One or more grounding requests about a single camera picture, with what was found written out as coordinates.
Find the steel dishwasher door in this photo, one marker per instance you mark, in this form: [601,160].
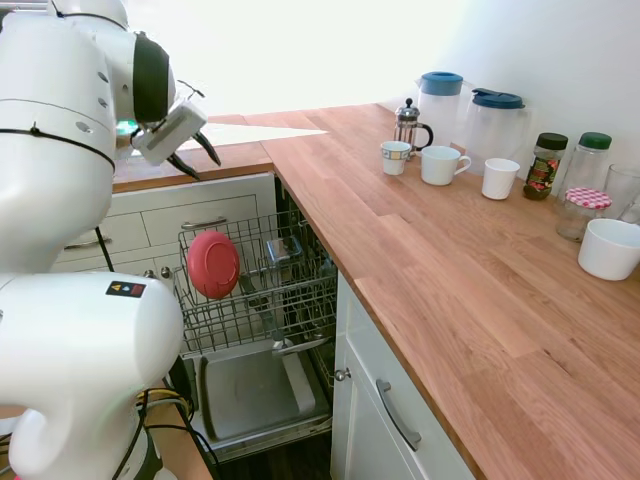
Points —
[275,435]

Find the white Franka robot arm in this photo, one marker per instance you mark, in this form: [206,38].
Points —
[50,150]

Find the clear drinking glass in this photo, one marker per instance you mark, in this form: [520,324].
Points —
[625,190]

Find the white mug by plate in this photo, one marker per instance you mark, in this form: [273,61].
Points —
[607,250]

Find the glass jar checkered lid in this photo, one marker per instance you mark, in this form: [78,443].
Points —
[580,215]

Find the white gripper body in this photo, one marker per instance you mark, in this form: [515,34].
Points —
[170,132]

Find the white cabinet with drawer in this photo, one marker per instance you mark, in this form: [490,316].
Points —
[360,340]

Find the clear glass food container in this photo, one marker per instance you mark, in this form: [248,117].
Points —
[282,250]

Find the clear pitcher dark blue lid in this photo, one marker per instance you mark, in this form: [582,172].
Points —
[497,135]

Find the small patterned white cup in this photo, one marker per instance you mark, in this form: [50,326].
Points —
[395,160]

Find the white corner cabinet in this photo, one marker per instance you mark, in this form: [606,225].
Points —
[225,200]

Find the clear bottle green lid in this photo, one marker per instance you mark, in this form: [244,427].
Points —
[592,160]

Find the grey dishwasher spray tube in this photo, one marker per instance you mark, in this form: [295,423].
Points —
[260,310]

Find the white ribbed cup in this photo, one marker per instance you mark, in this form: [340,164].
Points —
[500,180]

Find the coffee jar black lid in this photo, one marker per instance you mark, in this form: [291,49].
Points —
[544,170]

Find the clear pitcher light blue lid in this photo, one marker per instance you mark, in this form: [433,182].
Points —
[440,110]

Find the large white mug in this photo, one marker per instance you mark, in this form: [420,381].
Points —
[440,167]

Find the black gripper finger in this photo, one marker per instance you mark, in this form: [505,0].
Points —
[185,166]
[210,149]

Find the red plastic plate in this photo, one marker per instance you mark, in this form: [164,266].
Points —
[212,265]

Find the glass metal French press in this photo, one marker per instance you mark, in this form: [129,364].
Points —
[409,130]

